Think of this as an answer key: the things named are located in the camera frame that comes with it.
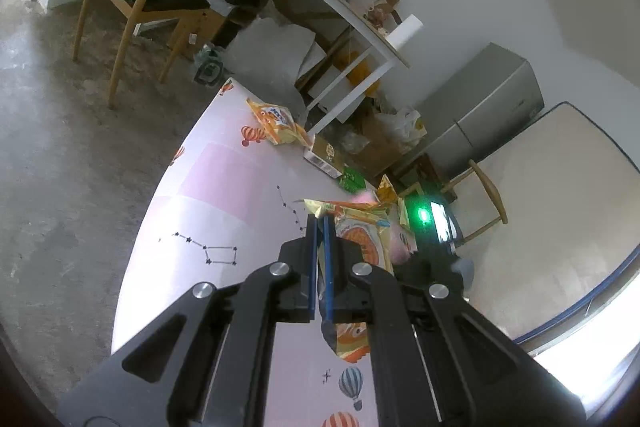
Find grey refrigerator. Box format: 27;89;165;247
417;42;546;180

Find orange snack packet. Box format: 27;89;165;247
304;198;396;365

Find white paper roll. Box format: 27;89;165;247
387;14;425;52

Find yellow snack packet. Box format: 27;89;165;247
246;98;315;148

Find white blue-edged mattress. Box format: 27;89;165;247
450;102;640;343

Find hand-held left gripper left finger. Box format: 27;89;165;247
55;213;321;427

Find dark green bag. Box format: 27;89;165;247
192;47;226;88

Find white plastic sheet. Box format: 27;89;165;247
227;17;316;92

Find yellow plastic bag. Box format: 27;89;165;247
345;52;386;95

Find gold snack packet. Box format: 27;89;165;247
376;175;408;228

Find wooden chair with green seat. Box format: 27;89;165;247
395;159;508;243

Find white plastic bag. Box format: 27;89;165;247
375;106;428;148

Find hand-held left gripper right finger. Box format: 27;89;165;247
322;214;591;427

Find small green packet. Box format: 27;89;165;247
339;166;367;192

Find small printed box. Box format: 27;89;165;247
303;134;347;178

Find wooden chair with black seat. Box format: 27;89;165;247
72;0;241;110

